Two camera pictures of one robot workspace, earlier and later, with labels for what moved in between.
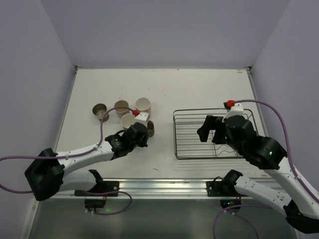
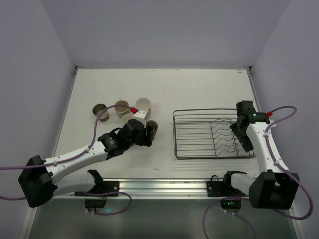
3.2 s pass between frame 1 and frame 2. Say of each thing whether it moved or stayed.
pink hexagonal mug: stayed
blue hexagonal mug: stayed
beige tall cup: stayed
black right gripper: moved
